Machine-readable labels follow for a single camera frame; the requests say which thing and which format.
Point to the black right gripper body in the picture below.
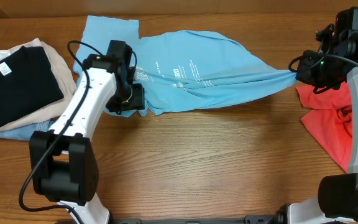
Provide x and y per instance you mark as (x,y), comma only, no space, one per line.
(328,73)

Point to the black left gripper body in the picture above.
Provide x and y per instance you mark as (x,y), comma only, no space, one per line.
(129,98)

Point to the light blue printed t-shirt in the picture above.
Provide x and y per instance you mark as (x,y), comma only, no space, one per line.
(187,70)

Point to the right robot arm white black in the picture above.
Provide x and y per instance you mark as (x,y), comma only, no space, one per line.
(337,198)

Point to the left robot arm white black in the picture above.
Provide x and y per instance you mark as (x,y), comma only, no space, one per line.
(64,168)

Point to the red printed t-shirt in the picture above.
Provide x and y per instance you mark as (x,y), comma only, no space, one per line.
(329,120)

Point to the folded beige shirt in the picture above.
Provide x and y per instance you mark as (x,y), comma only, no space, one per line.
(65,82)

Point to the folded black shirt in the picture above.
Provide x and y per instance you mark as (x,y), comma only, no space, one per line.
(27,84)

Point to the folded light blue denim garment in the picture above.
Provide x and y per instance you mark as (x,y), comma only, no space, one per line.
(24,133)

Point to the cardboard back panel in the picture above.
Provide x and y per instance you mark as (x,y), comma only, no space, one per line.
(65,8)

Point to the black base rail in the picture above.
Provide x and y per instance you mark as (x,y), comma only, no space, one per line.
(248,219)

